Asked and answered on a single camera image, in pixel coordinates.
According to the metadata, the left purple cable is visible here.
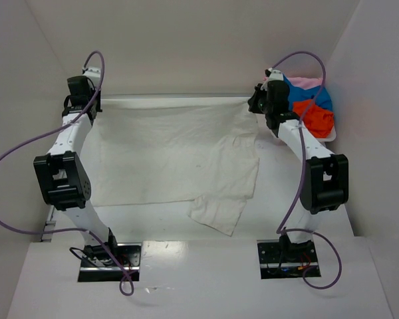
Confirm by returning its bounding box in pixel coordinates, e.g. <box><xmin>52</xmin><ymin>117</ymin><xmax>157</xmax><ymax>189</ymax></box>
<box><xmin>0</xmin><ymin>51</ymin><xmax>136</xmax><ymax>296</ymax></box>

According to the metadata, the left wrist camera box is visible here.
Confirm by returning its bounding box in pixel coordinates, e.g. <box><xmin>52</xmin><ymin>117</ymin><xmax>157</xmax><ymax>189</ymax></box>
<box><xmin>82</xmin><ymin>66</ymin><xmax>101</xmax><ymax>80</ymax></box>

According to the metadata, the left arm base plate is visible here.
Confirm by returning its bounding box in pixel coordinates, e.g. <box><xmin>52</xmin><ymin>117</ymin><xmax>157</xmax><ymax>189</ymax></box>
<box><xmin>78</xmin><ymin>241</ymin><xmax>143</xmax><ymax>282</ymax></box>

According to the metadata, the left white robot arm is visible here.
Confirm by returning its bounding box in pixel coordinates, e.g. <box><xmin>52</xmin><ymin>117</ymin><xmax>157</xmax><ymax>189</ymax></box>
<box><xmin>33</xmin><ymin>75</ymin><xmax>117</xmax><ymax>266</ymax></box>

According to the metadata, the pink plastic basket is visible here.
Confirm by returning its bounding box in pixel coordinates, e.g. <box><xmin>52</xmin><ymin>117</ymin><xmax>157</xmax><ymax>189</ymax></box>
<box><xmin>262</xmin><ymin>76</ymin><xmax>338</xmax><ymax>144</ymax></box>

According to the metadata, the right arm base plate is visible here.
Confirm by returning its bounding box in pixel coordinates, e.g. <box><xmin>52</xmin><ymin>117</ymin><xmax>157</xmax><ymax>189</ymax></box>
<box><xmin>257</xmin><ymin>240</ymin><xmax>321</xmax><ymax>280</ymax></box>

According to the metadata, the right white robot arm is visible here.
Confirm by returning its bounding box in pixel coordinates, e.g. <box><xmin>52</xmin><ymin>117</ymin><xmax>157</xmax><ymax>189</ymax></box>
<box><xmin>247</xmin><ymin>80</ymin><xmax>348</xmax><ymax>258</ymax></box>

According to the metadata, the orange t shirt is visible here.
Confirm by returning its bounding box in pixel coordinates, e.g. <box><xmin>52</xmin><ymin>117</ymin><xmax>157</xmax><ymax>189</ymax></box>
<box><xmin>293</xmin><ymin>100</ymin><xmax>334</xmax><ymax>138</ymax></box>

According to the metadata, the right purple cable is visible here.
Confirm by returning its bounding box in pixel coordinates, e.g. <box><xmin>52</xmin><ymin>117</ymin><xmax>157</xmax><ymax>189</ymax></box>
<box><xmin>272</xmin><ymin>51</ymin><xmax>342</xmax><ymax>290</ymax></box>

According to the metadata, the purple cable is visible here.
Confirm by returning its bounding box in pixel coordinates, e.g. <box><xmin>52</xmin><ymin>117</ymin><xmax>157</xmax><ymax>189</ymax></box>
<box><xmin>0</xmin><ymin>51</ymin><xmax>136</xmax><ymax>296</ymax></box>
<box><xmin>272</xmin><ymin>51</ymin><xmax>342</xmax><ymax>290</ymax></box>

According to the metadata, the white t shirt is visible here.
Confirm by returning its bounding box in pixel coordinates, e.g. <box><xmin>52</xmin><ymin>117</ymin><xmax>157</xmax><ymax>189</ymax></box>
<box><xmin>92</xmin><ymin>100</ymin><xmax>259</xmax><ymax>236</ymax></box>

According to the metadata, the blue t shirt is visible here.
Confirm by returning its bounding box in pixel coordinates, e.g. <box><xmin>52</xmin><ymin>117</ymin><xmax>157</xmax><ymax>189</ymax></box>
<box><xmin>283</xmin><ymin>76</ymin><xmax>333</xmax><ymax>111</ymax></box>

